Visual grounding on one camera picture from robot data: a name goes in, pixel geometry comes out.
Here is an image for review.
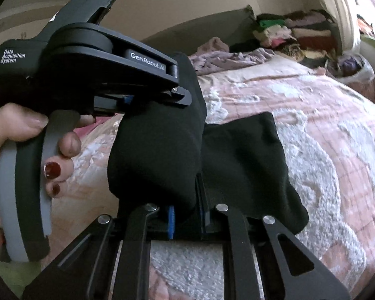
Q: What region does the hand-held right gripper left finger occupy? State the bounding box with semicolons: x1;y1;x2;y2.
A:
22;203;177;300

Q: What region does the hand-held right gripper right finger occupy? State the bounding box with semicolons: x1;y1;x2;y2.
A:
195;173;352;300

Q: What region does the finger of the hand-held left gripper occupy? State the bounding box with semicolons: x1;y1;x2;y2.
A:
94;94;133;115
167;86;193;107

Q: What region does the black sweater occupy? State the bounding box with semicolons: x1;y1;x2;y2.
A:
107;54;309;236

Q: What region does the pile of folded clothes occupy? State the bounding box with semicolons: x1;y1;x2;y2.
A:
251;9;343;61

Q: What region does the person's left hand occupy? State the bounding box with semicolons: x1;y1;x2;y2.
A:
0;102;96;247

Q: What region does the pink duvet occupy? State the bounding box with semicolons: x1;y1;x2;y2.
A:
73;122;119;136

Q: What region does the lilac garment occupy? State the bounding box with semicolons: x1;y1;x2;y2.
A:
187;47;276;76

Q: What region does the mauve fuzzy garment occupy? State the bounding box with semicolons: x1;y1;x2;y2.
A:
196;36;230;54

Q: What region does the grey-green headboard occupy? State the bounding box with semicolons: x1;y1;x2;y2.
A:
140;4;257;51

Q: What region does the dark cloth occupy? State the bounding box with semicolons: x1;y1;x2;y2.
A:
229;39;258;53

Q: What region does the pink patterned bedspread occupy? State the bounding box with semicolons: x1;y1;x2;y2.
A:
45;48;375;300

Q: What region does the light green cloth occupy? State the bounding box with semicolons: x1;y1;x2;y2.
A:
0;247;43;299

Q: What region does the white plastic bag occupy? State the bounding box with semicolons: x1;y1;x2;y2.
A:
326;53;375;85

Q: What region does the white curtain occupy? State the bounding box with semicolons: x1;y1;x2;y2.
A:
309;0;363;51

